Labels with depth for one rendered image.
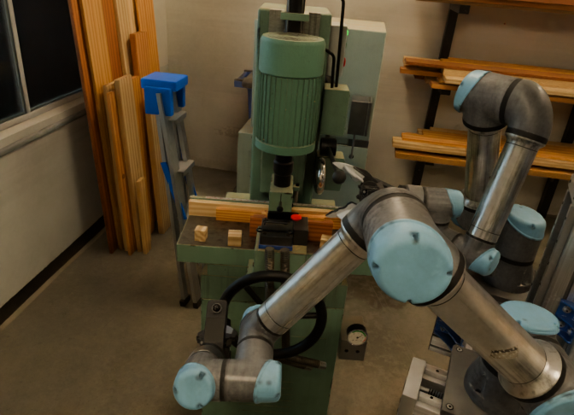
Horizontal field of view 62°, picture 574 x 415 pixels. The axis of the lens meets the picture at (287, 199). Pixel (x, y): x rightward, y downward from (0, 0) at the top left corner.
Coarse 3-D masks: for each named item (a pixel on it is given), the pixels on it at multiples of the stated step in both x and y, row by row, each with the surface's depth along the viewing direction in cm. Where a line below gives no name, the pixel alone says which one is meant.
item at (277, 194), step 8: (272, 176) 150; (272, 184) 145; (272, 192) 140; (280, 192) 140; (288, 192) 141; (272, 200) 142; (280, 200) 141; (288, 200) 141; (272, 208) 143; (288, 208) 143
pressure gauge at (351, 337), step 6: (354, 324) 142; (360, 324) 142; (348, 330) 142; (354, 330) 140; (360, 330) 140; (348, 336) 142; (354, 336) 141; (360, 336) 141; (366, 336) 141; (354, 342) 142; (360, 342) 142
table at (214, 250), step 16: (192, 224) 146; (208, 224) 147; (224, 224) 148; (240, 224) 149; (192, 240) 138; (208, 240) 139; (224, 240) 139; (192, 256) 137; (208, 256) 137; (224, 256) 137; (240, 256) 137; (352, 272) 139; (368, 272) 139
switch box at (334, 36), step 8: (336, 24) 152; (344, 24) 154; (336, 32) 150; (344, 32) 150; (336, 40) 151; (344, 40) 151; (336, 48) 152; (344, 48) 152; (328, 56) 154; (336, 56) 154; (328, 64) 155; (336, 64) 155; (328, 72) 156
